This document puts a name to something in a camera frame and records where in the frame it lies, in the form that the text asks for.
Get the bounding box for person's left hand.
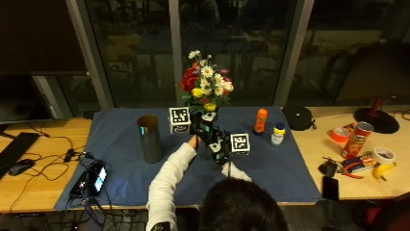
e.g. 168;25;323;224
187;110;217;147

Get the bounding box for person's right hand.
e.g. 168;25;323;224
206;127;233;167

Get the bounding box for colourful flower bouquet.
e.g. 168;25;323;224
178;50;235;114

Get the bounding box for white marker cube right glove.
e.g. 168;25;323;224
229;133;253;156

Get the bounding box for white marker cube glove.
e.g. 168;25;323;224
168;106;191;135
229;133;253;156

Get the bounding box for white marker cube left glove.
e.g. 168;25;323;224
168;106;191;135

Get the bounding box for orange glue stick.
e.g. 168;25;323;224
253;108;269;136

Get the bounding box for dark cylinder vase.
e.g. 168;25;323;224
136;115;164;165

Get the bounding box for small white bottle blue cap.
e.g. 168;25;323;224
269;121;287;147

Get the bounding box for black round pouch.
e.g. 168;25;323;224
281;105;317;132

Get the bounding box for blue table cloth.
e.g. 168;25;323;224
53;106;323;212

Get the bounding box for small black pouch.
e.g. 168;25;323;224
318;159;339;179

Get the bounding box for orange tape roll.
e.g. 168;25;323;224
329;127;351;144

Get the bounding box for black device with lit screen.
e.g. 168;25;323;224
86;159;109;197

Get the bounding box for black smartphone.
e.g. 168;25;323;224
322;175;339;202

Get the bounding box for red chips can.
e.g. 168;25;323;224
339;121;375;160

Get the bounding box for colourful small box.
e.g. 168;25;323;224
341;153;378;174

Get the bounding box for black flat device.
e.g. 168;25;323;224
68;171;89;197

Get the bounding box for black round monitor stand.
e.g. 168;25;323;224
353;97;400;135

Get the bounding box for white tape roll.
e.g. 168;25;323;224
370;146;396;166

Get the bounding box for yellow banana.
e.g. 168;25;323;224
371;162;396;183

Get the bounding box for black monitor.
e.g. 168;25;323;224
0;73;54;125

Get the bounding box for black keyboard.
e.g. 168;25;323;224
0;132;42;179

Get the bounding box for black computer mouse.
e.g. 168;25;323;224
6;158;37;177

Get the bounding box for red handled pliers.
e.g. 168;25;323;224
338;171;365;180

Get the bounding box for black cable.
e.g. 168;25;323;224
9;123;88;213

